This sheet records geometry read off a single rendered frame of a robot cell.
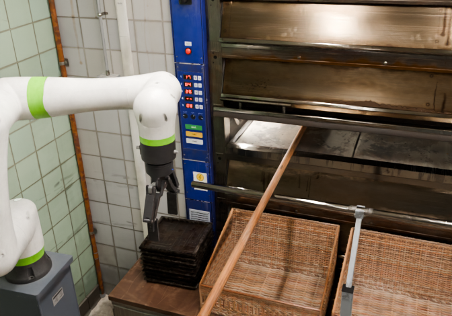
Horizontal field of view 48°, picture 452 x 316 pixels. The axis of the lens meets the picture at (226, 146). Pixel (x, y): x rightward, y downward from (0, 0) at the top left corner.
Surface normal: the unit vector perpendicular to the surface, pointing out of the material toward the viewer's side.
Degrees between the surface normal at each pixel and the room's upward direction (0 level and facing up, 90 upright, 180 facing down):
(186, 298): 0
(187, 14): 90
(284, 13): 70
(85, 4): 90
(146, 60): 90
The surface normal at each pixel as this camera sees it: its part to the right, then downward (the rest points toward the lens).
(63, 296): 0.96, 0.09
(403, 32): -0.34, 0.07
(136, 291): -0.04, -0.90
